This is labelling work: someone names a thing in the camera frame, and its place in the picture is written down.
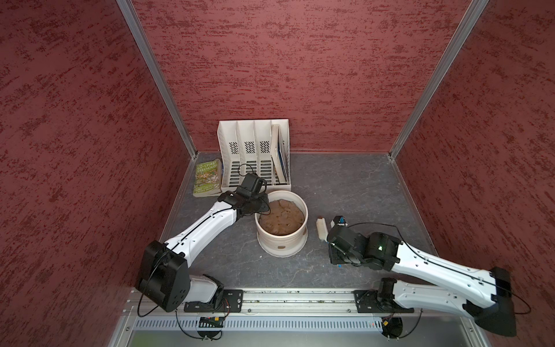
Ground white ceramic pot with mud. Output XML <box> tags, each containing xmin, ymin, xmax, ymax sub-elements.
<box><xmin>255</xmin><ymin>190</ymin><xmax>309</xmax><ymax>258</ymax></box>

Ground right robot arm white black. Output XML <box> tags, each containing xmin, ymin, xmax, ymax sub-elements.
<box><xmin>327</xmin><ymin>222</ymin><xmax>517</xmax><ymax>337</ymax></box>

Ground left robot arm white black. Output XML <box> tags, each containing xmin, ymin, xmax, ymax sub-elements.
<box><xmin>135</xmin><ymin>173</ymin><xmax>270</xmax><ymax>312</ymax></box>

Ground green paperback book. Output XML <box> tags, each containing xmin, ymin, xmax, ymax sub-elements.
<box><xmin>193</xmin><ymin>158</ymin><xmax>223</xmax><ymax>198</ymax></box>

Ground white file organizer rack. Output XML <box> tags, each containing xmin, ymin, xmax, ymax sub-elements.
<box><xmin>218</xmin><ymin>119</ymin><xmax>292</xmax><ymax>192</ymax></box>

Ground book in file rack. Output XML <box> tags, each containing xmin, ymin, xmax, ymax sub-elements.
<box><xmin>270</xmin><ymin>124</ymin><xmax>288</xmax><ymax>184</ymax></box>

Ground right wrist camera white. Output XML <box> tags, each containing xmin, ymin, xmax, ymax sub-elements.
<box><xmin>330</xmin><ymin>215</ymin><xmax>348</xmax><ymax>228</ymax></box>

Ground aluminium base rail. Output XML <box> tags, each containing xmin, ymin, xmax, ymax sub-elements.
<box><xmin>125</xmin><ymin>288</ymin><xmax>476</xmax><ymax>318</ymax></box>

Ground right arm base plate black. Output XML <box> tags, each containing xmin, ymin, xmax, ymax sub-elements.
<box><xmin>353</xmin><ymin>290</ymin><xmax>414</xmax><ymax>315</ymax></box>

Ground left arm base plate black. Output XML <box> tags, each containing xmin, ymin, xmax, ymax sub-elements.
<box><xmin>184</xmin><ymin>289</ymin><xmax>244</xmax><ymax>314</ymax></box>

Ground left corner aluminium post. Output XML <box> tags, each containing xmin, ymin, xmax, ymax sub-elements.
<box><xmin>116</xmin><ymin>0</ymin><xmax>198</xmax><ymax>160</ymax></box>

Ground corner aluminium post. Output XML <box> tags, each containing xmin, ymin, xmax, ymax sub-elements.
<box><xmin>389</xmin><ymin>0</ymin><xmax>489</xmax><ymax>162</ymax></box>
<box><xmin>116</xmin><ymin>0</ymin><xmax>198</xmax><ymax>160</ymax></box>

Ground right corner aluminium post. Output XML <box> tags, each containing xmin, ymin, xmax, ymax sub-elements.
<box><xmin>389</xmin><ymin>0</ymin><xmax>489</xmax><ymax>162</ymax></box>

